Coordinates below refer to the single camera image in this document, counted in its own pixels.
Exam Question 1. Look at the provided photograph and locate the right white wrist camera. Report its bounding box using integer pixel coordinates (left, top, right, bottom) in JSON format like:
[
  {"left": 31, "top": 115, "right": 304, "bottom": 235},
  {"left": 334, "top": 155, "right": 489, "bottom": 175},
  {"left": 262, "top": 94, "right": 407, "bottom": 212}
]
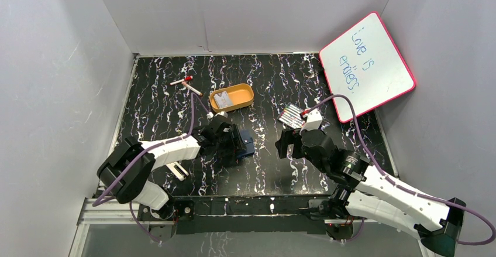
[{"left": 301, "top": 109, "right": 323, "bottom": 131}]

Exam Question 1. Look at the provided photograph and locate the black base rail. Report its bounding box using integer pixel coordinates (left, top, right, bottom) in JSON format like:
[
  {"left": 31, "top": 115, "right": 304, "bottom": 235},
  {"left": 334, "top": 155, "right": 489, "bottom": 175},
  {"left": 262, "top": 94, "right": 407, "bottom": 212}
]
[{"left": 137, "top": 194, "right": 365, "bottom": 243}]

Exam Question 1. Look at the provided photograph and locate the pink framed whiteboard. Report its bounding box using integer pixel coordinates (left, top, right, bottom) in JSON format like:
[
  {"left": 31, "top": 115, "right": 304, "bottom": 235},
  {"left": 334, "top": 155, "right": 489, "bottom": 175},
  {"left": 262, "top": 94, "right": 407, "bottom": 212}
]
[{"left": 319, "top": 12, "right": 416, "bottom": 123}]

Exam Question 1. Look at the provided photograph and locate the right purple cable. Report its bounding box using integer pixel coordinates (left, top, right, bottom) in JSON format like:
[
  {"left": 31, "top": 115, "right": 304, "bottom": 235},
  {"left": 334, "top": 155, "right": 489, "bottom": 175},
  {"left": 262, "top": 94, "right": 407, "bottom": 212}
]
[{"left": 300, "top": 94, "right": 496, "bottom": 246}]

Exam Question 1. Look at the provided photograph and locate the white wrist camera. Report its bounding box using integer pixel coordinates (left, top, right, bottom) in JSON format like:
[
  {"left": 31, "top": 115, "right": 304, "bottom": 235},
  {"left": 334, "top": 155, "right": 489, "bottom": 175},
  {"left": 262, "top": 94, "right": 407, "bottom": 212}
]
[
  {"left": 301, "top": 109, "right": 323, "bottom": 131},
  {"left": 207, "top": 111, "right": 229, "bottom": 122}
]

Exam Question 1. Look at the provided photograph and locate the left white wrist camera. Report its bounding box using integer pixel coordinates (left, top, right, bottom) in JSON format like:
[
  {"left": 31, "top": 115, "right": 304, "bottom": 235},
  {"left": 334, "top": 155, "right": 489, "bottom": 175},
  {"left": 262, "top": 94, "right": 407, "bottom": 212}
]
[{"left": 207, "top": 111, "right": 229, "bottom": 122}]

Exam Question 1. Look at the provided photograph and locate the orange oval tray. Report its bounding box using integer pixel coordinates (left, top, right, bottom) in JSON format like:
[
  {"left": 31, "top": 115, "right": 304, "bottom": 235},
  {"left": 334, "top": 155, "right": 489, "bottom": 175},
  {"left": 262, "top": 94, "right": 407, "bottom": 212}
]
[{"left": 209, "top": 83, "right": 254, "bottom": 112}]

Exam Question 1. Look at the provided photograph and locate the white eraser block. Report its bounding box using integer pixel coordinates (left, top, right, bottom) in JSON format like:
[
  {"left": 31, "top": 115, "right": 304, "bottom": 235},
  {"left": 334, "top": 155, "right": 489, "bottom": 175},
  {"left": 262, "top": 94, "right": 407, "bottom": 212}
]
[{"left": 166, "top": 162, "right": 190, "bottom": 181}]

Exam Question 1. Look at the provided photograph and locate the pack of coloured markers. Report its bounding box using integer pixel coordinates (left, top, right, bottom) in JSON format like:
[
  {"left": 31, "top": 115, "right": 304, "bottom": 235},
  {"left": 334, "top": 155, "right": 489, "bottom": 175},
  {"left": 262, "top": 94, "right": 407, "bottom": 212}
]
[{"left": 277, "top": 103, "right": 306, "bottom": 129}]

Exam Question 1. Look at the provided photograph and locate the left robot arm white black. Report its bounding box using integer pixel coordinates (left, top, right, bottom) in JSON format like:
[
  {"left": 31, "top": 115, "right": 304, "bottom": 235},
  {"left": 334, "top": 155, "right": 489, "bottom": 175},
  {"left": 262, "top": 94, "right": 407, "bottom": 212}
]
[{"left": 93, "top": 114, "right": 248, "bottom": 220}]

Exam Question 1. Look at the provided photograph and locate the blue leather card holder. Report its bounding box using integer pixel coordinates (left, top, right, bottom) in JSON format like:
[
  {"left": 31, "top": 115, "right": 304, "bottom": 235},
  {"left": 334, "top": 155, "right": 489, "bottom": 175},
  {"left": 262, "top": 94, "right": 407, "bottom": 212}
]
[{"left": 236, "top": 130, "right": 255, "bottom": 159}]

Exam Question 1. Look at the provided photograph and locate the white marker pen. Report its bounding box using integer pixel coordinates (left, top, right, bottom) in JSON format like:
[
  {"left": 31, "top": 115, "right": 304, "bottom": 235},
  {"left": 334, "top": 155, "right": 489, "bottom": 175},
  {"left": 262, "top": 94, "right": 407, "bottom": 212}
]
[{"left": 181, "top": 81, "right": 203, "bottom": 97}]

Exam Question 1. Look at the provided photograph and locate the red capped marker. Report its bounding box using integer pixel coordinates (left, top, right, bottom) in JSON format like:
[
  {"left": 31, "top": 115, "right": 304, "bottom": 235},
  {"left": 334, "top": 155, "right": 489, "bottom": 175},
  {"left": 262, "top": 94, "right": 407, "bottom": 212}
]
[{"left": 170, "top": 76, "right": 193, "bottom": 86}]

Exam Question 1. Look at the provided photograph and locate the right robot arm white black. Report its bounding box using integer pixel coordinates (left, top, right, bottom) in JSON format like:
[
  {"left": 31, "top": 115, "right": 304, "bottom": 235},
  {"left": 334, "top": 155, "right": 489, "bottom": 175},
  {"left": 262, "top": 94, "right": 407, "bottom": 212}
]
[{"left": 275, "top": 129, "right": 466, "bottom": 256}]

